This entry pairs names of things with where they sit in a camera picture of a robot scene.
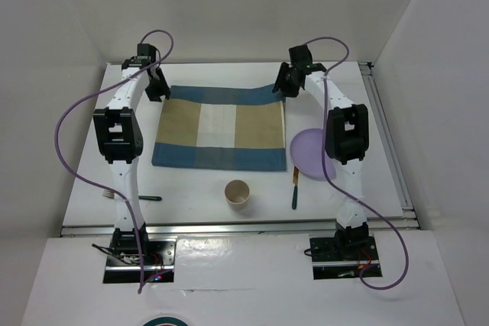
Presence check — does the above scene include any green handled gold fork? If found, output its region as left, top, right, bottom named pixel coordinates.
left=102, top=190, right=162, bottom=202

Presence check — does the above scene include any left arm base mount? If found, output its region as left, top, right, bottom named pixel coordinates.
left=92, top=239, right=176, bottom=284

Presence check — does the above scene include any beige cup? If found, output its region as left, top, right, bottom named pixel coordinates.
left=224, top=179, right=250, bottom=211

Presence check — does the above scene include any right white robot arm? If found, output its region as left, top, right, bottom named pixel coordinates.
left=273, top=44, right=369, bottom=260

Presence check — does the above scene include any blue tan white placemat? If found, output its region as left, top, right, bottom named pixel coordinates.
left=151, top=86, right=287, bottom=172

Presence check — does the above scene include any purple plate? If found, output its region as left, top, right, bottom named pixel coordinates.
left=290, top=128, right=337, bottom=181

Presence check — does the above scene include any aluminium rail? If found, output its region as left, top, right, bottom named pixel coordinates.
left=60, top=211, right=421, bottom=237
left=358, top=62, right=417, bottom=220

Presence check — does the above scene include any front aluminium rail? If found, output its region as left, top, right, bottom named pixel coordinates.
left=60, top=211, right=421, bottom=237

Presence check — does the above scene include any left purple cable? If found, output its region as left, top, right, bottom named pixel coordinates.
left=53, top=29, right=176, bottom=295

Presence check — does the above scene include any purple cable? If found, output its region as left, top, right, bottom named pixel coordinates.
left=53, top=29, right=176, bottom=295
left=303, top=36, right=409, bottom=291

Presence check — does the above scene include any green round sticker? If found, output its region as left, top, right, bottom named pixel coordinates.
left=143, top=315, right=189, bottom=326

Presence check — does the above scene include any right aluminium rail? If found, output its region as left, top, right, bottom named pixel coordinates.
left=358, top=62, right=417, bottom=220

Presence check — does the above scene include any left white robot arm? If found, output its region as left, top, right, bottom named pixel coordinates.
left=93, top=43, right=171, bottom=264

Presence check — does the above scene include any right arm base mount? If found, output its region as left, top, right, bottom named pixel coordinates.
left=303, top=237, right=382, bottom=280

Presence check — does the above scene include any green handled gold knife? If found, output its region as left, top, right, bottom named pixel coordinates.
left=291, top=166, right=299, bottom=210

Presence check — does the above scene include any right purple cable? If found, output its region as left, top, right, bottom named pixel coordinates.
left=303, top=36, right=409, bottom=291

